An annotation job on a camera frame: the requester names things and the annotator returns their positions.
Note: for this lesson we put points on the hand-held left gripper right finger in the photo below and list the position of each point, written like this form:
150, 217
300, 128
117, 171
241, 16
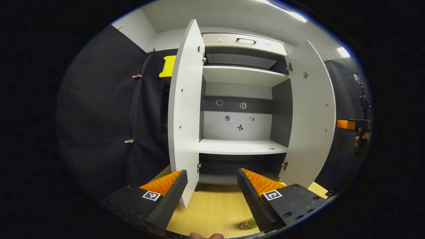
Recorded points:
254, 202

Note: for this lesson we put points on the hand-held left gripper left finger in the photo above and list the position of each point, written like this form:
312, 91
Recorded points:
169, 202

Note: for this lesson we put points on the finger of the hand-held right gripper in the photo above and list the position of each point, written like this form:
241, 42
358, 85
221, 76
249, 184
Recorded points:
345, 124

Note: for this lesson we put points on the green label plastic bottle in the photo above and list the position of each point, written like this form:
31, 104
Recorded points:
249, 224

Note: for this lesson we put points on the white cabinet door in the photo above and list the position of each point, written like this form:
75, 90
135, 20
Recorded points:
186, 116
312, 126

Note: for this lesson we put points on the white cabinet shelf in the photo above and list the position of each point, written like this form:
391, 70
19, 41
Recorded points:
242, 75
239, 146

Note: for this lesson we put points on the white cabinet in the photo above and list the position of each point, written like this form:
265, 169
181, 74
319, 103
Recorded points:
239, 89

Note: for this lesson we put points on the beige cabinet drawer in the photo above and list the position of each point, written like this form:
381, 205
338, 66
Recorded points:
232, 43

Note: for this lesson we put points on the small ceiling light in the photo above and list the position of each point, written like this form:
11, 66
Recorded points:
343, 52

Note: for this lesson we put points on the black binder clip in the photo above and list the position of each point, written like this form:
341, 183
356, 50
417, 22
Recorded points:
151, 51

